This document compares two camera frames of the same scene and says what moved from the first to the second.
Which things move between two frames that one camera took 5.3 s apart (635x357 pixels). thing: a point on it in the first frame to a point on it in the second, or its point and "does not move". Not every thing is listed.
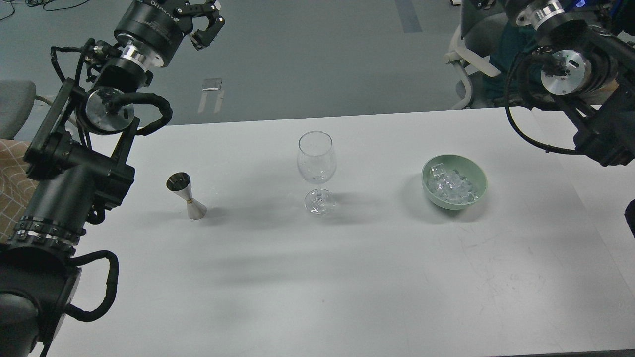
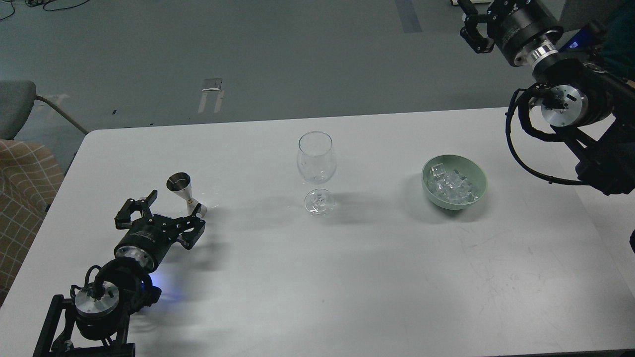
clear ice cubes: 451,186 does not move
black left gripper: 161,26 to 147,239
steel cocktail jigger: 180,183 does not move
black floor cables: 37,3 does not move
